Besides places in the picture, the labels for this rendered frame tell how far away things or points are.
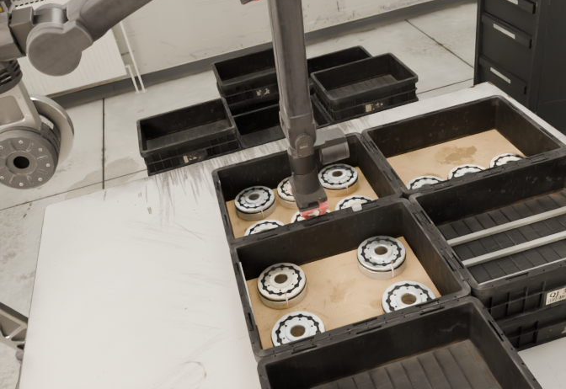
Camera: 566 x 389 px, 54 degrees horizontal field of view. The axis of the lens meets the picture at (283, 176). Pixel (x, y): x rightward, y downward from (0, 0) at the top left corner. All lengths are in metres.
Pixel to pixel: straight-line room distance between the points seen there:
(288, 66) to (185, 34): 3.20
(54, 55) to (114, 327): 0.74
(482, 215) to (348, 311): 0.40
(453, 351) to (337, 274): 0.29
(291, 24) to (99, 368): 0.87
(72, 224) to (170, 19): 2.56
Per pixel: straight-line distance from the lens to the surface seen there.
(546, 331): 1.26
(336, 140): 1.18
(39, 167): 1.31
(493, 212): 1.37
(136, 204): 1.81
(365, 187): 1.44
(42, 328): 1.55
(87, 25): 0.93
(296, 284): 1.17
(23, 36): 0.96
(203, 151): 2.30
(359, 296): 1.17
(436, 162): 1.52
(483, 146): 1.58
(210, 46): 4.26
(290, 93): 1.06
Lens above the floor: 1.71
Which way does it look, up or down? 35 degrees down
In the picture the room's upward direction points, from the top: 11 degrees counter-clockwise
